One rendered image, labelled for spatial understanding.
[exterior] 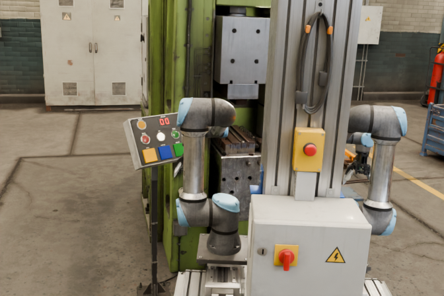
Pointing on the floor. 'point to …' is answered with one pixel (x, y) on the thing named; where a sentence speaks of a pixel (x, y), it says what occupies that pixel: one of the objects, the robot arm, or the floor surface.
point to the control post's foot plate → (153, 290)
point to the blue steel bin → (434, 130)
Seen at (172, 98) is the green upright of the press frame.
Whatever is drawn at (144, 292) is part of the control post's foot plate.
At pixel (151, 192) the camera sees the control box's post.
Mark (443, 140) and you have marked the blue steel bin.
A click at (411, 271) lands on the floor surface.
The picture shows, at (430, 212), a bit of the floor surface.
